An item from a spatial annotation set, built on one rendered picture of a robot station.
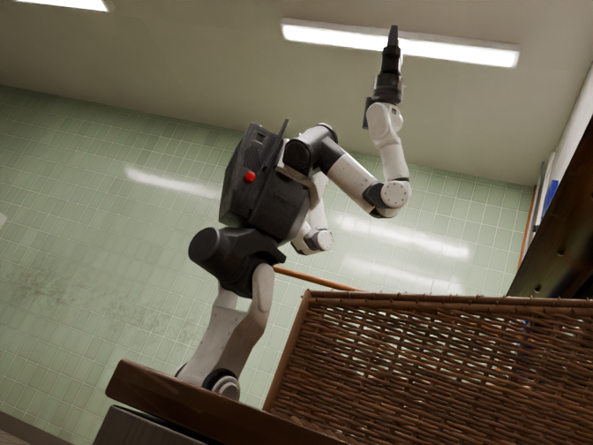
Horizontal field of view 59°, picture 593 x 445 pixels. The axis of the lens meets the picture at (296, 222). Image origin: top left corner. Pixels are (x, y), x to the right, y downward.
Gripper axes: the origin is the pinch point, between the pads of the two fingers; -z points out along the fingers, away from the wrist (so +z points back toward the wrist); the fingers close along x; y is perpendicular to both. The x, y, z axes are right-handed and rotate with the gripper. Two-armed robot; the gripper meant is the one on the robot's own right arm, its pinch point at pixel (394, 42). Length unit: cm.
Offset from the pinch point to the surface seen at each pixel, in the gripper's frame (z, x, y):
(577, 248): 54, 18, 61
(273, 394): 80, -101, 3
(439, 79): -36, 140, 12
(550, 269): 61, 38, 59
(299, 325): 72, -98, 4
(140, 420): 77, -122, -2
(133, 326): 138, 172, -169
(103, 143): 6, 231, -255
